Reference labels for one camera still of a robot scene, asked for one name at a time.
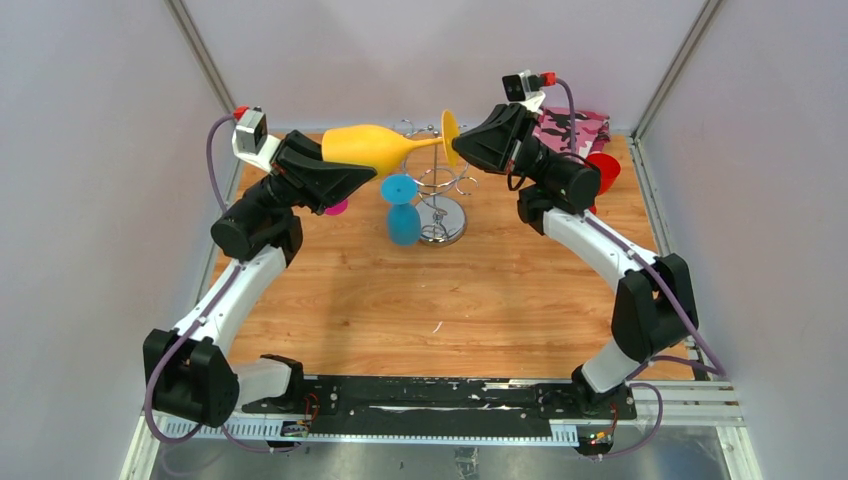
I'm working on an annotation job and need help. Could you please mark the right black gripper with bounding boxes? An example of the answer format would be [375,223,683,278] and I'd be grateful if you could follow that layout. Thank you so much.
[445,104,561,187]

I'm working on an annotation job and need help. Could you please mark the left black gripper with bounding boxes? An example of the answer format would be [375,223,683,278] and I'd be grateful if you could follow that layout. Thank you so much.
[243,133,378,220]

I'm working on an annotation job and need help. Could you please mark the magenta wine glass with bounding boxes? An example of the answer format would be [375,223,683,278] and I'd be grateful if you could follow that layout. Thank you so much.
[324,199,349,216]

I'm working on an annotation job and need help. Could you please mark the yellow wine glass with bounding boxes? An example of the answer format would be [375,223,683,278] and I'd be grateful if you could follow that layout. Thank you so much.
[321,110,460,177]

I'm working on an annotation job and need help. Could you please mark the chrome wine glass rack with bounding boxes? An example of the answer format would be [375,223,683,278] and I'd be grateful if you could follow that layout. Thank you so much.
[400,145,478,247]

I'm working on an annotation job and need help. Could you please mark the blue wine glass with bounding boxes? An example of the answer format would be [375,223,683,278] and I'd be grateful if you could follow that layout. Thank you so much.
[380,174,421,246]

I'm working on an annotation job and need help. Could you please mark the red wine glass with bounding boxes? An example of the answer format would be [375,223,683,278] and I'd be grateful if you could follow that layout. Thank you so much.
[586,151,621,197]

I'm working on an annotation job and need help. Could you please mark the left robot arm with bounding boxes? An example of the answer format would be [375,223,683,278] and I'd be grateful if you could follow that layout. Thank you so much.
[142,126,397,440]

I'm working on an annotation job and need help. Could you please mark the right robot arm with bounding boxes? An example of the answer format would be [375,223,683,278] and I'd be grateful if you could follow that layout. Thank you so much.
[442,103,698,418]

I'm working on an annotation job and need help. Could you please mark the pink camouflage cloth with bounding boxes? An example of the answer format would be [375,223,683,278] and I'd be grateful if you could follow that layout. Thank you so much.
[534,107,610,157]

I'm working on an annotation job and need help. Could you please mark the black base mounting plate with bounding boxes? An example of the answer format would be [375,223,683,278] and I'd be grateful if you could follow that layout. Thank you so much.
[239,375,637,438]

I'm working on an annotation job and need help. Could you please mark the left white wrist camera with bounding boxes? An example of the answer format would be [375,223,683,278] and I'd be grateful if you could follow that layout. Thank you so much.
[231,106,281,173]

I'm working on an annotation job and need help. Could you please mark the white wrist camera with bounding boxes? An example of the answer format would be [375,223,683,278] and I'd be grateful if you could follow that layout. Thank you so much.
[501,70,546,113]
[231,106,281,173]

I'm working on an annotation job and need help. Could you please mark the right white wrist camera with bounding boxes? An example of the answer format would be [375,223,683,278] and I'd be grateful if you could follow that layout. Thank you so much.
[501,70,546,113]

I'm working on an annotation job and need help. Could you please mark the aluminium frame rail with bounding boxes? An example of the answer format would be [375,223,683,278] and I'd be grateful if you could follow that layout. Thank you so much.
[154,375,762,479]

